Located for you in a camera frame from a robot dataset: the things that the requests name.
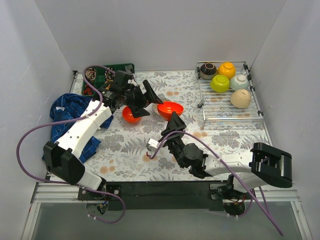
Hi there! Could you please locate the purple cable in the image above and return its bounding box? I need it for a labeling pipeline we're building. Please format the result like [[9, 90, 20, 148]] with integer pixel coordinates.
[[148, 131, 285, 237], [16, 64, 127, 224]]

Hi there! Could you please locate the patterned brown white bowl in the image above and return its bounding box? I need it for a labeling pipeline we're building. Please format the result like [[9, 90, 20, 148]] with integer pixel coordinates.
[[152, 97, 171, 115]]

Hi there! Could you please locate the pale green bowl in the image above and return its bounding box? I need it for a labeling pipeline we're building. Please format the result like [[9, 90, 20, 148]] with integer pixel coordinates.
[[229, 74, 249, 91]]

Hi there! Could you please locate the beige bowl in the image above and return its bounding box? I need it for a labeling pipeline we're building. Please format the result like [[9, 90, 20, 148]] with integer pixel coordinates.
[[230, 89, 252, 109]]

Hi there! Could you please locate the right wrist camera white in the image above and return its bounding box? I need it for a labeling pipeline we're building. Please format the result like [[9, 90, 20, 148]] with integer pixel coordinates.
[[146, 138, 160, 154]]

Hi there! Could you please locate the blue plaid shirt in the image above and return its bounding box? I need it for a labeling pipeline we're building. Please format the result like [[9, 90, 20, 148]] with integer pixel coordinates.
[[49, 93, 101, 163]]

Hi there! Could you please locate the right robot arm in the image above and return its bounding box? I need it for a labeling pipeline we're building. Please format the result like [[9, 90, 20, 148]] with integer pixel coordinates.
[[161, 112, 293, 199]]

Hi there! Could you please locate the black brown bowl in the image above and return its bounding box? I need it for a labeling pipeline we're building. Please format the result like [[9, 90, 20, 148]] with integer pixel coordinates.
[[199, 62, 218, 80]]

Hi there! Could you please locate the metal dish rack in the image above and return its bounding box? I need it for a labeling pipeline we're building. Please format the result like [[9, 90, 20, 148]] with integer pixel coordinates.
[[195, 61, 264, 128]]

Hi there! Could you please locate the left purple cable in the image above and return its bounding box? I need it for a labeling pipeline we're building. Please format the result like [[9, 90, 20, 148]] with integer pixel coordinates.
[[16, 64, 127, 224]]

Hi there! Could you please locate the yellow orange bowl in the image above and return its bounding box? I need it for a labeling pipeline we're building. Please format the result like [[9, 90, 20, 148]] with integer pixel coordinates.
[[217, 62, 236, 80]]

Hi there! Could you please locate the lime green bowl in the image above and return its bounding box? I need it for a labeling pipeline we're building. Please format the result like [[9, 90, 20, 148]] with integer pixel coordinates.
[[210, 75, 230, 93]]

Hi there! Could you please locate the floral table mat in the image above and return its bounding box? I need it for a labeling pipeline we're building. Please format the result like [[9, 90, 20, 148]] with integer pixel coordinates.
[[81, 71, 269, 182]]

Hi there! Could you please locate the rolled tie red black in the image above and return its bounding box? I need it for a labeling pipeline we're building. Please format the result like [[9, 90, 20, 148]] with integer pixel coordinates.
[[82, 84, 94, 96]]

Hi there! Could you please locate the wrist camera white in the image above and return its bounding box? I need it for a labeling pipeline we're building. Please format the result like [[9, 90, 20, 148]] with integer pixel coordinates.
[[146, 138, 160, 154], [127, 74, 138, 86]]

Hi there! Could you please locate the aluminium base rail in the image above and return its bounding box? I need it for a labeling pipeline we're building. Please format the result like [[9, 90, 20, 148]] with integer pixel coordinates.
[[31, 180, 301, 203]]

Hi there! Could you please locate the rolled tie black dotted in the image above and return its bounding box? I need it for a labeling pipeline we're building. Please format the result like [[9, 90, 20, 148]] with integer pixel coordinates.
[[104, 67, 115, 82]]

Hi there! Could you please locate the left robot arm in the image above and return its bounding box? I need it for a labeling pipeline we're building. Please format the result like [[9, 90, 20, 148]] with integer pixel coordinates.
[[43, 70, 162, 200]]

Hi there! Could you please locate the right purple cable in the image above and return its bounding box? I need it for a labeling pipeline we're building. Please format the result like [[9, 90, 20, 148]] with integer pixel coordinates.
[[148, 131, 285, 237]]

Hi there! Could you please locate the green compartment tray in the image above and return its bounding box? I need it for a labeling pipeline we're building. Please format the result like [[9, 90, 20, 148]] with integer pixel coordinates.
[[81, 63, 135, 97]]

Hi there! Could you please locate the rolled tie dark grey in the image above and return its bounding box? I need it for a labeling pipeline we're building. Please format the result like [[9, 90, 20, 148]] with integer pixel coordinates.
[[124, 64, 135, 74]]

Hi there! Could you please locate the rolled tie pink brown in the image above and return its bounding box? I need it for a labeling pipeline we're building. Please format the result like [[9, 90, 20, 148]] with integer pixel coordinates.
[[85, 67, 97, 82]]

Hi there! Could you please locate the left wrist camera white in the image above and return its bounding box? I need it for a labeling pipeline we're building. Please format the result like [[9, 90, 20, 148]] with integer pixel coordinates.
[[127, 74, 138, 86]]

